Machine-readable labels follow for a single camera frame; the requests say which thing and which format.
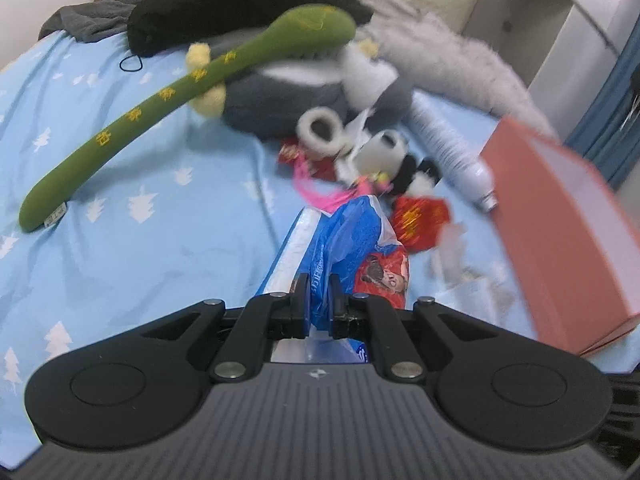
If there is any black hanging object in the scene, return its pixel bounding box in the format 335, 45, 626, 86
626, 72, 640, 117

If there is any pink ribbon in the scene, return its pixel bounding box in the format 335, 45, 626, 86
292, 159, 363, 212

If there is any blue plastic bag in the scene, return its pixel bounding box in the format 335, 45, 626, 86
307, 195, 412, 363

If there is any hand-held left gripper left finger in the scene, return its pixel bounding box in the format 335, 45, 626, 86
135, 272, 312, 383

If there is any white cabinet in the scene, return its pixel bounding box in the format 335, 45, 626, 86
462, 0, 640, 106

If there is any blue curtain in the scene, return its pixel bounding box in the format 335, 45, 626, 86
565, 35, 640, 191

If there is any red gold-print pouch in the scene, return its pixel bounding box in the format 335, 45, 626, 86
279, 141, 338, 182
390, 197, 452, 253

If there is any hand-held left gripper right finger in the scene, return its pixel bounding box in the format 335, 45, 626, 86
327, 274, 501, 383

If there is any grey penguin plush toy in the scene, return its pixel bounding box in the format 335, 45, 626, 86
185, 35, 416, 142

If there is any panda plush toy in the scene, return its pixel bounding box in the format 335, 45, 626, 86
337, 130, 443, 198

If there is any dark grey cloth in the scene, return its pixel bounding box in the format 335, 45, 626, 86
39, 0, 166, 43

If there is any light grey duvet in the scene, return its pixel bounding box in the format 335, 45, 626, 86
350, 0, 558, 136

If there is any black garment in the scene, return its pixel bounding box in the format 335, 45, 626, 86
127, 0, 373, 58

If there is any black curved rod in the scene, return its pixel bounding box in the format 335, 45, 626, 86
567, 0, 623, 53

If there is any orange cardboard box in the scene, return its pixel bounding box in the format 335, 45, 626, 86
480, 116, 640, 356

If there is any white fuzzy ring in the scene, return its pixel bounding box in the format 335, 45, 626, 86
297, 107, 351, 157

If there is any green plush scepter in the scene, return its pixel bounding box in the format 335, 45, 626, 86
19, 4, 357, 233

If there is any white spray bottle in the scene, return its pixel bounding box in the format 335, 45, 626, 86
407, 95, 498, 211

